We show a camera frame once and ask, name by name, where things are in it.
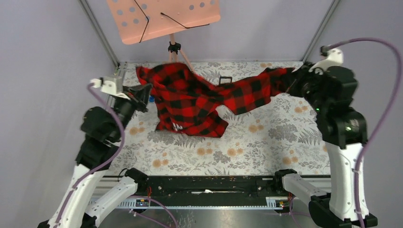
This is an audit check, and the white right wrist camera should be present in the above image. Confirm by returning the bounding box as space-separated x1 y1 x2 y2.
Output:
309 48 344 75

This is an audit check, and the pink music stand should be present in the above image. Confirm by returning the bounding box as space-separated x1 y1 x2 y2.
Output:
107 0 221 70

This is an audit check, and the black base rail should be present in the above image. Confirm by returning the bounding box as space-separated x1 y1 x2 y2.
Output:
136 175 289 208

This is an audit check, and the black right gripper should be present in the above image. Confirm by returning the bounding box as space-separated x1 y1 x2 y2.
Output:
281 61 328 113

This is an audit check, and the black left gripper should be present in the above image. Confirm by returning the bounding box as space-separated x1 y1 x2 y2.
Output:
111 82 154 140

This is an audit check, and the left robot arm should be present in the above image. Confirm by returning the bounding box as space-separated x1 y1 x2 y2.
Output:
38 83 152 228

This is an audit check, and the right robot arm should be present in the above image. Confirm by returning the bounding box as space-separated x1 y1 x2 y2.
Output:
272 64 378 228

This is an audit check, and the floral patterned table mat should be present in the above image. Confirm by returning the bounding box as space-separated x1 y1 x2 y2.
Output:
105 61 333 177

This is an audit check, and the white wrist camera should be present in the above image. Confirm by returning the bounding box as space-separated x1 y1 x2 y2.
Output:
309 48 344 75
90 76 129 100

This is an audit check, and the red black plaid shirt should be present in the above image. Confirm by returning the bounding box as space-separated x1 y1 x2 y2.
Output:
135 63 296 138

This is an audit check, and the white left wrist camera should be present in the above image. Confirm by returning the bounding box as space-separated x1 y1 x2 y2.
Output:
90 76 129 100

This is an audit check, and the black brooch holder frame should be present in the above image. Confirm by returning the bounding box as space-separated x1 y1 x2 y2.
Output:
219 76 233 85

